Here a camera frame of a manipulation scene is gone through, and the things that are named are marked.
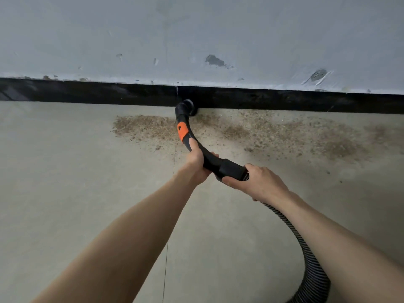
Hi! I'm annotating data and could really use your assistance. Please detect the person's right hand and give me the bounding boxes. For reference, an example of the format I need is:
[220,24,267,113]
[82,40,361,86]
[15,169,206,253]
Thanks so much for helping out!
[221,163,292,207]

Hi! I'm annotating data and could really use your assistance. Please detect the person's left forearm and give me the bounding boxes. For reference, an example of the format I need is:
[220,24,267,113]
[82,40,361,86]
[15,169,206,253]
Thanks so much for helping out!
[32,173,198,303]

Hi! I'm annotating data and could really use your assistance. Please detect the brown sawdust dirt patch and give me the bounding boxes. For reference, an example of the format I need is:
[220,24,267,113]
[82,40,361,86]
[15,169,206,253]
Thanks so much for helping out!
[112,110,404,163]

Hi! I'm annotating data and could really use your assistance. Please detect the person's right forearm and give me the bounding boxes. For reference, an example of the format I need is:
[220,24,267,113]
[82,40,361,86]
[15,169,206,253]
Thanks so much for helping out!
[278,191,404,303]

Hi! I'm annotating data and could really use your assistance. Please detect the black vacuum hose with handle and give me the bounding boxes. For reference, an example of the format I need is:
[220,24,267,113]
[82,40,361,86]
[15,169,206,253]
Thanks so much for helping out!
[175,99,332,303]

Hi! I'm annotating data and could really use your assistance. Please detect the person's left hand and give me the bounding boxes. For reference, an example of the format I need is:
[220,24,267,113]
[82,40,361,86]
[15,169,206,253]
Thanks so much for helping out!
[175,137,221,188]

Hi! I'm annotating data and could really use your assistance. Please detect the tiled floor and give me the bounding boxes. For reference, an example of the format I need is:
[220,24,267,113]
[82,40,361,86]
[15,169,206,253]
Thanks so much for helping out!
[0,101,404,303]

